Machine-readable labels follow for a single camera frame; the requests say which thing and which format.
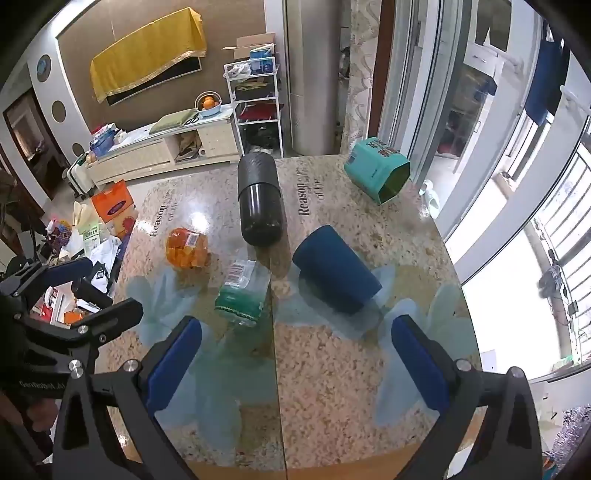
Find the orange snack packet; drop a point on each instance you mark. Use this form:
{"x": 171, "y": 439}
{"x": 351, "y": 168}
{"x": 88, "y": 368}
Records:
{"x": 187, "y": 249}

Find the orange carton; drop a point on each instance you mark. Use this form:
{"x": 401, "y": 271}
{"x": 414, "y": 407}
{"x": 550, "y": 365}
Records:
{"x": 113, "y": 203}

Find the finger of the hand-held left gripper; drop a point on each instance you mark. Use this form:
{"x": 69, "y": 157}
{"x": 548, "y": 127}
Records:
{"x": 115, "y": 314}
{"x": 69, "y": 271}

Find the black thermos bottle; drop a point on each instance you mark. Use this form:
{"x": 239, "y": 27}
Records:
{"x": 258, "y": 203}

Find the yellow cloth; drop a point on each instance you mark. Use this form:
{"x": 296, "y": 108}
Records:
{"x": 147, "y": 50}

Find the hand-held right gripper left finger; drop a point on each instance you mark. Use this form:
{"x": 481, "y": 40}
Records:
{"x": 175, "y": 364}

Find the white slipper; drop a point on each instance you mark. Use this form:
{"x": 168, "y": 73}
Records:
{"x": 431, "y": 194}

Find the blue basket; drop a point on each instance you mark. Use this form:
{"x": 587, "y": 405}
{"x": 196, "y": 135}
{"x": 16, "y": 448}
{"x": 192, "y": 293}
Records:
{"x": 104, "y": 143}

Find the blue hanging garment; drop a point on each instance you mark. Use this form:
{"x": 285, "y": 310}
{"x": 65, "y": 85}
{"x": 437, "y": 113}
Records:
{"x": 547, "y": 87}

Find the white shelf rack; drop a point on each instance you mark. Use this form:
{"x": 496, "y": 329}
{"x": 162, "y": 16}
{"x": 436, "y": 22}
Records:
{"x": 256, "y": 110}

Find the black television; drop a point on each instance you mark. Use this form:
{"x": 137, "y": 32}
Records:
{"x": 180, "y": 74}

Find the blue box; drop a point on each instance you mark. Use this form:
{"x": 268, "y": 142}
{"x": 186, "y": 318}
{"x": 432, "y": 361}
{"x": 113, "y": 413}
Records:
{"x": 263, "y": 57}

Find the green cushion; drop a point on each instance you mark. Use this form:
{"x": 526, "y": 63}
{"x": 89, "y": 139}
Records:
{"x": 173, "y": 121}

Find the white suitcase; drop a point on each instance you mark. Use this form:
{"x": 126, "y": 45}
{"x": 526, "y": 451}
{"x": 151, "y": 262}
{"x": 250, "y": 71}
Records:
{"x": 78, "y": 177}

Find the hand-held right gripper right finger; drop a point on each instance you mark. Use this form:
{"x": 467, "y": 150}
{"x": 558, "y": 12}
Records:
{"x": 420, "y": 364}

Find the green plastic packet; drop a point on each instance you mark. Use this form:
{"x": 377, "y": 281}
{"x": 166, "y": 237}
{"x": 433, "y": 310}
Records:
{"x": 242, "y": 293}

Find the cardboard box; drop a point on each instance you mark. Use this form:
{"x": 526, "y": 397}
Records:
{"x": 251, "y": 48}

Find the silver standing air conditioner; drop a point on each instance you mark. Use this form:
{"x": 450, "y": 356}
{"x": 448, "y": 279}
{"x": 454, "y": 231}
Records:
{"x": 314, "y": 78}

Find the teal hexagonal box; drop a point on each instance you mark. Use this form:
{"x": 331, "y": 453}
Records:
{"x": 376, "y": 168}

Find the white tv cabinet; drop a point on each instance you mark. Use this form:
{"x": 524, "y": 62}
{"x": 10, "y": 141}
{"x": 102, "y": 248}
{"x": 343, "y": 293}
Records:
{"x": 161, "y": 147}

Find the bowl of oranges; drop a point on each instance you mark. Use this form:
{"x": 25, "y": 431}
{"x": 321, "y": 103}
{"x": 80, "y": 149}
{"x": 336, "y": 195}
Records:
{"x": 207, "y": 104}

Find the patterned curtain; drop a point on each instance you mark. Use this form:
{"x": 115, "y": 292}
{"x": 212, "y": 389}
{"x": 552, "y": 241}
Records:
{"x": 362, "y": 69}

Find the dark blue cup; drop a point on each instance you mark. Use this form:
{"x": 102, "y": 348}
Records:
{"x": 337, "y": 272}

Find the green white bag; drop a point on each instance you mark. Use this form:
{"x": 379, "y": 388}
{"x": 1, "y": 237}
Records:
{"x": 90, "y": 230}

